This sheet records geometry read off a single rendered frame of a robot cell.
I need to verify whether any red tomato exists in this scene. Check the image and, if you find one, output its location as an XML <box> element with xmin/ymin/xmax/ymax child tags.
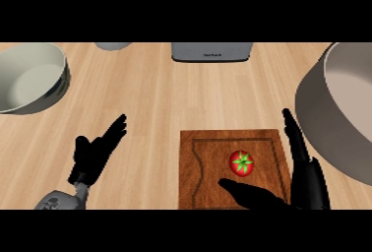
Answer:
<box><xmin>228</xmin><ymin>150</ymin><xmax>255</xmax><ymax>178</ymax></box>

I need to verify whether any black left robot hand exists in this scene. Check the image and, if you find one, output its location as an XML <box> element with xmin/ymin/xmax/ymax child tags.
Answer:
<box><xmin>66</xmin><ymin>113</ymin><xmax>129</xmax><ymax>188</ymax></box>

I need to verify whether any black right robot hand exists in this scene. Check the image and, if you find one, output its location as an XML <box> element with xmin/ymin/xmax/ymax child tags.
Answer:
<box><xmin>217</xmin><ymin>107</ymin><xmax>332</xmax><ymax>211</ymax></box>

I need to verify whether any grey rectangular appliance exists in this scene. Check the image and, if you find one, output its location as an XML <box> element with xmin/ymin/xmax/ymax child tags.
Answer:
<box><xmin>169</xmin><ymin>42</ymin><xmax>253</xmax><ymax>63</ymax></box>

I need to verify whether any large grey pot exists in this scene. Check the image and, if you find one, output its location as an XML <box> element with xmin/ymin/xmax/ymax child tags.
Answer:
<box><xmin>293</xmin><ymin>42</ymin><xmax>372</xmax><ymax>186</ymax></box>

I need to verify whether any brown wooden cutting board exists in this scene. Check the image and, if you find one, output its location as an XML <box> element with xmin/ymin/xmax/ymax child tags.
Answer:
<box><xmin>177</xmin><ymin>128</ymin><xmax>293</xmax><ymax>211</ymax></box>

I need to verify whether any small grey round object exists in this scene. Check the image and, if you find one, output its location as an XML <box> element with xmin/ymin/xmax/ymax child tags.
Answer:
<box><xmin>93</xmin><ymin>42</ymin><xmax>134</xmax><ymax>51</ymax></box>

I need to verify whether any pale grey bowl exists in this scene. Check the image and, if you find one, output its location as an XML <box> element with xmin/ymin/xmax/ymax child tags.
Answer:
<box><xmin>0</xmin><ymin>42</ymin><xmax>72</xmax><ymax>116</ymax></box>

